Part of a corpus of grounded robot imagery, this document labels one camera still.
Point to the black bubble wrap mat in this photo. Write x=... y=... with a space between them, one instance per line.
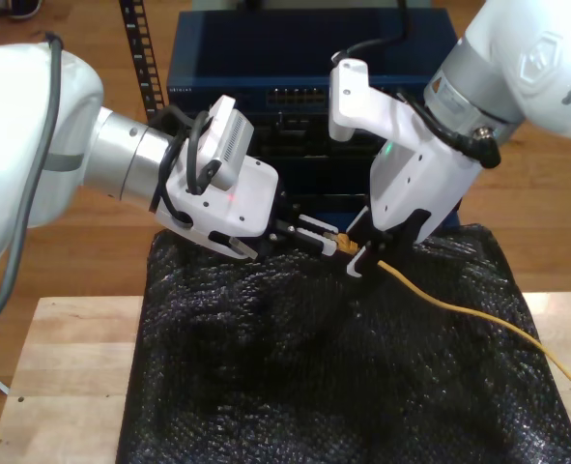
x=314 y=386

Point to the blue network switch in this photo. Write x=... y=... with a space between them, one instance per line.
x=265 y=48

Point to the person's dark shoe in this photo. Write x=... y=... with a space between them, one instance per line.
x=24 y=8

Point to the black perforated rack post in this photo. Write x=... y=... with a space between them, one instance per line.
x=136 y=48

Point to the blue flat base box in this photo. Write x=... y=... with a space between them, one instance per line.
x=451 y=220

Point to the black rack shelf tray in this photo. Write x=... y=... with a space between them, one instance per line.
x=323 y=183

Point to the black rack server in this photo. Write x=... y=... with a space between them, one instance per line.
x=304 y=140

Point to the pale grey box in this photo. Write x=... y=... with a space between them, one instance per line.
x=217 y=4

